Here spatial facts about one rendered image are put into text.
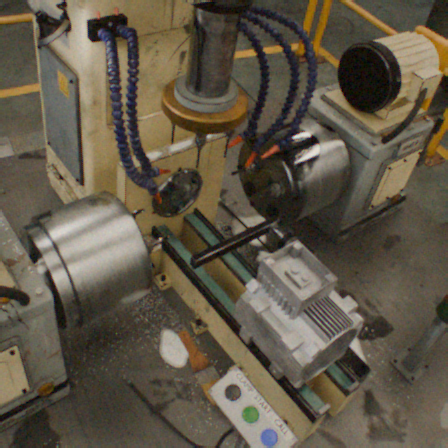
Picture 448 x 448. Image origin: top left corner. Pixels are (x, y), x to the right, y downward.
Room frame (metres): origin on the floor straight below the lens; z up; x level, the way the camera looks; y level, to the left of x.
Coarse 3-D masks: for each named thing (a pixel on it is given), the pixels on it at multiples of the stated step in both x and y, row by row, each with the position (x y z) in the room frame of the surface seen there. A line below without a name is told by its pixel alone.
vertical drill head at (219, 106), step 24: (192, 24) 0.92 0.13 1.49; (216, 24) 0.90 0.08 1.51; (192, 48) 0.91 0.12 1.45; (216, 48) 0.90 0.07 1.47; (192, 72) 0.91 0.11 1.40; (216, 72) 0.90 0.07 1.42; (168, 96) 0.91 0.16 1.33; (192, 96) 0.89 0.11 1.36; (216, 96) 0.90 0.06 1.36; (240, 96) 0.96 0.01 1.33; (192, 120) 0.85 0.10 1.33; (216, 120) 0.86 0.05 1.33; (240, 120) 0.90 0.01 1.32
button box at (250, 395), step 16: (224, 384) 0.46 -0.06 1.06; (240, 384) 0.46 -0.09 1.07; (224, 400) 0.44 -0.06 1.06; (240, 400) 0.44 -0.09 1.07; (256, 400) 0.44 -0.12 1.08; (240, 416) 0.41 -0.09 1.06; (272, 416) 0.41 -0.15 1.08; (240, 432) 0.38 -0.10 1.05; (256, 432) 0.39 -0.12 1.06; (288, 432) 0.39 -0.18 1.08
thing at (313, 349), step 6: (252, 282) 0.69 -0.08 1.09; (258, 282) 0.69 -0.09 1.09; (252, 288) 0.67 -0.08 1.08; (258, 288) 0.68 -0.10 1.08; (354, 318) 0.64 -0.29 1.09; (360, 318) 0.64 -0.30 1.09; (240, 324) 0.67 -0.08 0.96; (354, 324) 0.63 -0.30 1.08; (360, 324) 0.64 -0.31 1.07; (312, 342) 0.57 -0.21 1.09; (306, 348) 0.56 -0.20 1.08; (312, 348) 0.56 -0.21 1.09; (318, 348) 0.56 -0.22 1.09; (312, 354) 0.55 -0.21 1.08; (342, 354) 0.64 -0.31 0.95; (294, 384) 0.55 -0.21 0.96; (300, 384) 0.55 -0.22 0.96
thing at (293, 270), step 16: (272, 256) 0.72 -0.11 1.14; (288, 256) 0.75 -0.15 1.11; (304, 256) 0.75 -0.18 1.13; (272, 272) 0.68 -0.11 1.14; (288, 272) 0.70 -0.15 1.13; (304, 272) 0.70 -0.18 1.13; (320, 272) 0.71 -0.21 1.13; (272, 288) 0.67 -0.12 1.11; (288, 288) 0.64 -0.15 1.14; (304, 288) 0.67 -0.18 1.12; (320, 288) 0.66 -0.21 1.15; (288, 304) 0.63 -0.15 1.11; (304, 304) 0.63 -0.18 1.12
